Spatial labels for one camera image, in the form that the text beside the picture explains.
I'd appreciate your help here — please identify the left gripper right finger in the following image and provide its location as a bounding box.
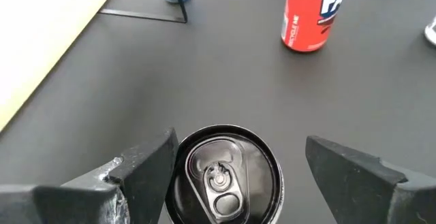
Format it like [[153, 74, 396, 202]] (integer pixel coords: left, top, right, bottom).
[[305, 135, 436, 224]]

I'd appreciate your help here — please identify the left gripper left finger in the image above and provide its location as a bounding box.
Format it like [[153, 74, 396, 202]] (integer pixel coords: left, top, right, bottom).
[[0, 127, 179, 224]]

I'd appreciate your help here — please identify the silver blue Celsius can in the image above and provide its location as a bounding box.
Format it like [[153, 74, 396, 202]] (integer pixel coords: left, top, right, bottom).
[[164, 124, 285, 224]]

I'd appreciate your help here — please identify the red Fanta can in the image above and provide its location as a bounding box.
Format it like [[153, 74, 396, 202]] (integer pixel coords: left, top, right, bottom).
[[281, 0, 352, 53]]

